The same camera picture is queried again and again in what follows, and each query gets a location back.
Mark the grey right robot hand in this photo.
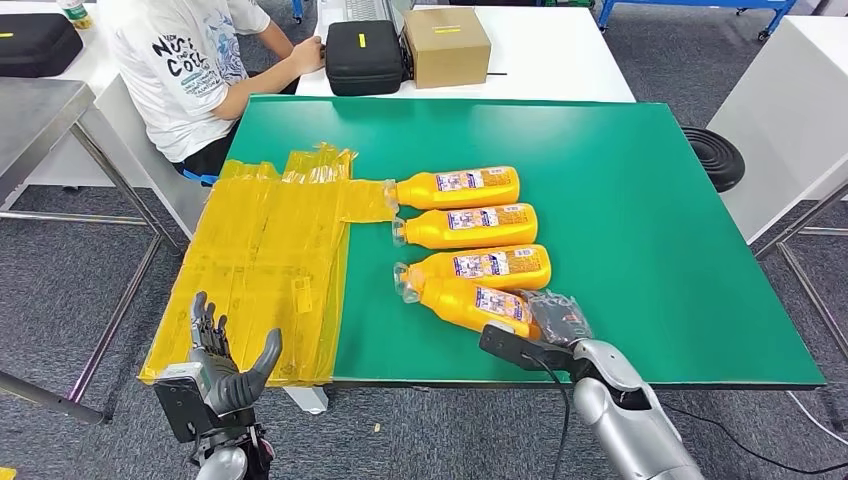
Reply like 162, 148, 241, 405
519, 289, 594, 347

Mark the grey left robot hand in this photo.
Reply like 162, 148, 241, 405
188, 291, 284, 417

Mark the orange detergent bottle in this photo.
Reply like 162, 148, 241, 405
392, 203, 539, 251
384, 165, 521, 212
393, 243, 553, 296
400, 274, 545, 341

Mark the green capped bottle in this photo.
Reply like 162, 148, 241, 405
56, 0, 94, 31

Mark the white table foot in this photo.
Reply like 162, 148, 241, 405
284, 386, 329, 417

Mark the green work table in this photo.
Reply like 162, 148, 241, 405
221, 94, 827, 390

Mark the yellow taped cardboard sheet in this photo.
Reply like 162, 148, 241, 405
139, 142, 399, 388

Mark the black ribbed round stool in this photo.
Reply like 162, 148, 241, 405
682, 125, 747, 194

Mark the white desk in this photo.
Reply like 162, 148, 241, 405
0, 0, 210, 240

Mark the brown cardboard box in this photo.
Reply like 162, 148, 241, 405
402, 6, 493, 90

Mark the white side table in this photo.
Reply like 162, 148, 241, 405
705, 16, 848, 245

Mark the person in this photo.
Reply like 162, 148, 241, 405
109, 0, 326, 187

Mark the black zip case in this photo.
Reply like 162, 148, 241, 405
0, 13, 85, 79
324, 19, 405, 97

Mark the steel table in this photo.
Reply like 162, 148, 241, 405
0, 79, 187, 425

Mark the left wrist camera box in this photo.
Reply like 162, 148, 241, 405
153, 362, 213, 444

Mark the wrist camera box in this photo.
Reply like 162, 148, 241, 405
153, 362, 213, 444
478, 323, 578, 382

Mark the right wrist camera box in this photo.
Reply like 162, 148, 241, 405
478, 323, 578, 382

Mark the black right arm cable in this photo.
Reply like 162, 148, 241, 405
523, 354, 572, 480

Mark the black floor cable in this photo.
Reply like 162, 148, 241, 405
662, 400, 848, 477

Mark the steel table frame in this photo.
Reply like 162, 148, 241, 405
751, 182, 848, 362

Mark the white floor cable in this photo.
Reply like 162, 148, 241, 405
784, 390, 848, 446

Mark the blue cart frame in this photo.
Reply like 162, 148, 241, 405
596, 0, 800, 42

